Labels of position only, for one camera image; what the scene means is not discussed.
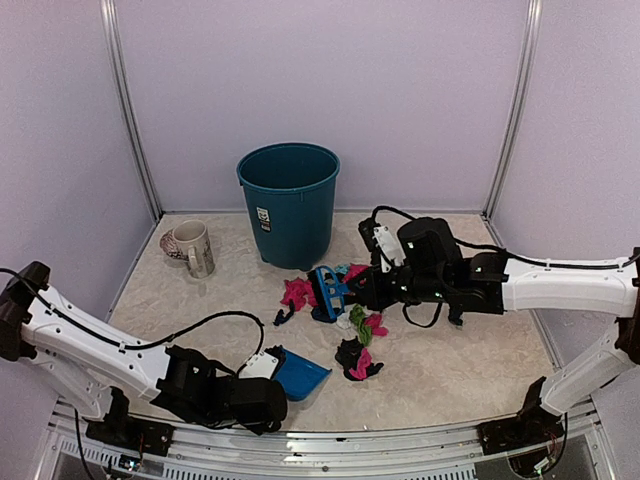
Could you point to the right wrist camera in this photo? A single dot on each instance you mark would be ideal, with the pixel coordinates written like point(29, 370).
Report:
point(385, 249)

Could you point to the teal plastic waste bin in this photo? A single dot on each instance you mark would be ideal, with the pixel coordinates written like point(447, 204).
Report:
point(289, 190)

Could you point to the aluminium front rail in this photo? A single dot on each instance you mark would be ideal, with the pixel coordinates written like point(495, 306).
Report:
point(448, 451)

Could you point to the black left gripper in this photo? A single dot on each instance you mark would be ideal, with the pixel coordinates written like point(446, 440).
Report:
point(258, 429)

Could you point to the white paper scrap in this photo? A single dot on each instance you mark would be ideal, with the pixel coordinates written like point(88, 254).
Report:
point(343, 322)

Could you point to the blue plastic dustpan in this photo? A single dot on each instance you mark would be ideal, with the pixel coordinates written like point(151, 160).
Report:
point(299, 376)

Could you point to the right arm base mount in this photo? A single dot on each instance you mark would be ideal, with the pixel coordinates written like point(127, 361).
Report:
point(531, 425)

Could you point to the green paper scrap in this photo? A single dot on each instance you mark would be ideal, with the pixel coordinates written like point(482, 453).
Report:
point(358, 317)

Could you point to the white ceramic mug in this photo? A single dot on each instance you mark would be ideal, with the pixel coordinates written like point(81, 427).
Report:
point(189, 242)

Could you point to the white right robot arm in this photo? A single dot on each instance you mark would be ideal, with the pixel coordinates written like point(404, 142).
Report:
point(592, 306)

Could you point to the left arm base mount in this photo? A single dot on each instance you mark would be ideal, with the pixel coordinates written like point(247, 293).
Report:
point(118, 428)

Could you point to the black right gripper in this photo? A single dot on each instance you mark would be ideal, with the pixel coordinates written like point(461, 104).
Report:
point(373, 296)

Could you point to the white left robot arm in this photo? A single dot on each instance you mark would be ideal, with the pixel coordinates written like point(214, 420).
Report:
point(93, 365)

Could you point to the black crumpled paper scrap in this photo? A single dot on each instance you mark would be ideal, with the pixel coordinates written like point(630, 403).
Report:
point(356, 361)

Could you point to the blue hand brush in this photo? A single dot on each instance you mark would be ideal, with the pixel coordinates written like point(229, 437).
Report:
point(329, 291)

